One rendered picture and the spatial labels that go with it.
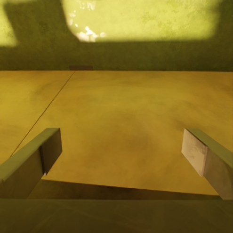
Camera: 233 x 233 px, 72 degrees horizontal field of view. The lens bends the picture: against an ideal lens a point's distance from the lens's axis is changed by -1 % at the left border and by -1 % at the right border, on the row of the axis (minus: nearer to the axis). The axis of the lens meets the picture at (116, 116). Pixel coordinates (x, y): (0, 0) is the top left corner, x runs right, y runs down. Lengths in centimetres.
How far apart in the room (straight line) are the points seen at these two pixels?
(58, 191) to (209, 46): 89
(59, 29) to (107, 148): 71
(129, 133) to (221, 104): 36
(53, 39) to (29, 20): 14
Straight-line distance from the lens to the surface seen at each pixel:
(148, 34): 90
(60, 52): 102
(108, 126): 51
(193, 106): 63
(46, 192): 42
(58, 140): 16
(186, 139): 17
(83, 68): 99
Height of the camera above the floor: 88
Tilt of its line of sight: 50 degrees down
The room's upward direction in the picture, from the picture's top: 169 degrees counter-clockwise
